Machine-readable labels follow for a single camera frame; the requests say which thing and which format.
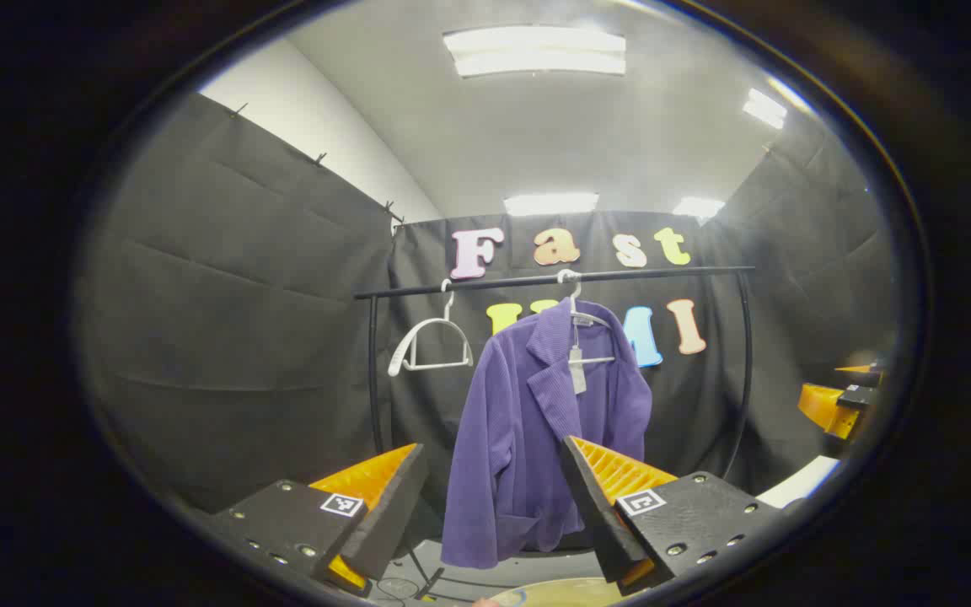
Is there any purple ribbed jacket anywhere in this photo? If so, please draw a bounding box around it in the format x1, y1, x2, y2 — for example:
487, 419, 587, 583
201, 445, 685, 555
441, 298, 653, 570

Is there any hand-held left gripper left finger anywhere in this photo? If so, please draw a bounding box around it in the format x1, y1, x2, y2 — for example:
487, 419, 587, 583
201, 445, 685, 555
199, 443, 429, 598

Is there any white panel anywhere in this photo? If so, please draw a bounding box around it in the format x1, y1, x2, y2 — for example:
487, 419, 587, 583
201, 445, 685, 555
755, 455, 840, 509

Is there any large ceiling light panel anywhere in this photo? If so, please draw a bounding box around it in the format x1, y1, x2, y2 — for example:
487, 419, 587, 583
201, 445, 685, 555
443, 25, 627, 78

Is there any beige laundry hamper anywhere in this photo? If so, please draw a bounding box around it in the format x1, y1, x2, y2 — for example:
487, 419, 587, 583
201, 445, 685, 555
485, 577, 621, 606

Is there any black clothes rack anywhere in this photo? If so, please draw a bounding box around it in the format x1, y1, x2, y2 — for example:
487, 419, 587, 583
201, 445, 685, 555
354, 266, 756, 604

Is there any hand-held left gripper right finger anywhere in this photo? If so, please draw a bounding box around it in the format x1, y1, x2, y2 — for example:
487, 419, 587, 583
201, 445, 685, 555
559, 435, 790, 596

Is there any black backdrop cloth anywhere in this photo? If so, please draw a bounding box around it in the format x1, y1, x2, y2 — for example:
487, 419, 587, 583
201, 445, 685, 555
77, 91, 899, 540

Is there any white clothes hanger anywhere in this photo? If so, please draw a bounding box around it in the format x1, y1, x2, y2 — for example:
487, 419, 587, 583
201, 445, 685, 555
557, 269, 617, 365
388, 279, 475, 378

